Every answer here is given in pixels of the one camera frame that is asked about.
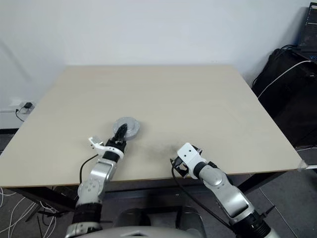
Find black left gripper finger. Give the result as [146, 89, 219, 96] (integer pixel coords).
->
[113, 123, 125, 141]
[119, 124, 129, 142]

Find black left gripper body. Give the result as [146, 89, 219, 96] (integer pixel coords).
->
[105, 137, 128, 156]

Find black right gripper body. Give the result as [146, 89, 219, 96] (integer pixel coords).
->
[169, 155, 189, 178]

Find grey round motor lid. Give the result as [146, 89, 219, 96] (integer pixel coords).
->
[112, 116, 141, 134]

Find dark rounded shape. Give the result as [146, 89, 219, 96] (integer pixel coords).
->
[173, 205, 207, 234]

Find silver robot torso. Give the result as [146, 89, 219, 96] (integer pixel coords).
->
[98, 224, 193, 238]

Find black fabric bag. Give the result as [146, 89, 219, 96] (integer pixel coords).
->
[251, 48, 317, 147]

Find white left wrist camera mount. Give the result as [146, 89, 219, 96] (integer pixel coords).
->
[88, 135, 124, 160]

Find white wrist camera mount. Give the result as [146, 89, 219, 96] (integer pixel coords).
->
[177, 143, 208, 179]
[88, 135, 124, 160]

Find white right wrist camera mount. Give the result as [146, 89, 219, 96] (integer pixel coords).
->
[177, 143, 208, 179]

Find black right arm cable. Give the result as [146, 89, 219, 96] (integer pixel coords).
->
[170, 161, 234, 223]

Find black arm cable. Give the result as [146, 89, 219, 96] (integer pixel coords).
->
[170, 161, 234, 223]
[79, 153, 100, 186]

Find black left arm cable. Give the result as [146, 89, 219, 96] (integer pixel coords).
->
[79, 153, 100, 186]

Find white floor cables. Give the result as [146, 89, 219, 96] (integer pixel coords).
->
[0, 186, 58, 238]

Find white cable on bag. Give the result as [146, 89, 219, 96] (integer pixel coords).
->
[257, 59, 313, 99]

